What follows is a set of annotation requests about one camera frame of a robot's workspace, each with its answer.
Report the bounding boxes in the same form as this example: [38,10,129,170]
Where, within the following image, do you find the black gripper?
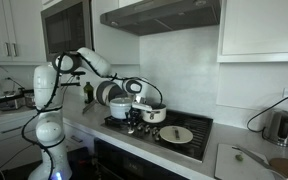
[127,108,141,129]

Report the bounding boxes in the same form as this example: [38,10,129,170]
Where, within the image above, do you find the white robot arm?
[22,47,149,180]

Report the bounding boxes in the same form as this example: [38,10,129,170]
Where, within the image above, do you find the light blue lidded pot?
[110,97,132,119]

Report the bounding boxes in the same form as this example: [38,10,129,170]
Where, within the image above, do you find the black oven front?
[94,139,188,180]

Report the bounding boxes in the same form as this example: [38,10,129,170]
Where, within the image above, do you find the utensil on plate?
[172,127,180,140]

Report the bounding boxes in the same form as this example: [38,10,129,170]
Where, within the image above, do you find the dark olive oil bottle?
[83,82,93,104]

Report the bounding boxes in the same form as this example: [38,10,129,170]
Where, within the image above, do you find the black gas cooktop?
[102,110,213,162]

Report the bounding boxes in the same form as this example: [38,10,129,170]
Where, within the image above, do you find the white cutting board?
[214,144,282,180]

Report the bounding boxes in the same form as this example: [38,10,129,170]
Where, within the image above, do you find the stainless range hood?
[100,0,221,36]

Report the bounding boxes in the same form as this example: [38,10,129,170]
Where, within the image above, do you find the small green vegetable piece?
[235,154,243,161]

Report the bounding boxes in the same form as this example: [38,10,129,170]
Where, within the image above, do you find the built-in microwave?
[41,0,93,61]

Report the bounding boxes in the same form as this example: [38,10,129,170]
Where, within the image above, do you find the silver toaster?
[0,91,24,111]

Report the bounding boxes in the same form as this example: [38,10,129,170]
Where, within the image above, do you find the kitchen knife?
[235,145,288,180]

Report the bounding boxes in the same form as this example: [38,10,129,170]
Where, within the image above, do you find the white lower drawers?
[0,114,94,171]

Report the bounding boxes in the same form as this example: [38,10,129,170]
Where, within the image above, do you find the white upper right cabinet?
[217,0,288,63]

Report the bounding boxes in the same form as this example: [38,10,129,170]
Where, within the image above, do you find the white cabinet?
[217,0,288,63]
[0,0,46,65]

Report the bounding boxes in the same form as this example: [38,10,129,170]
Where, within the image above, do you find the stainless electric kettle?
[263,109,288,147]

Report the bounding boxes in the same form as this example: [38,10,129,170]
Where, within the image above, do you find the white upper left cabinet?
[0,0,46,65]

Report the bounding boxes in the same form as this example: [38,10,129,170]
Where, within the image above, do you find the white saucepan with handle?
[141,103,166,123]

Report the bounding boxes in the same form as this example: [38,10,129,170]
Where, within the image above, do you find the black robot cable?
[20,51,164,180]

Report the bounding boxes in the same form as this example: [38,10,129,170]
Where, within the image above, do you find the black kettle power cord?
[246,91,288,134]

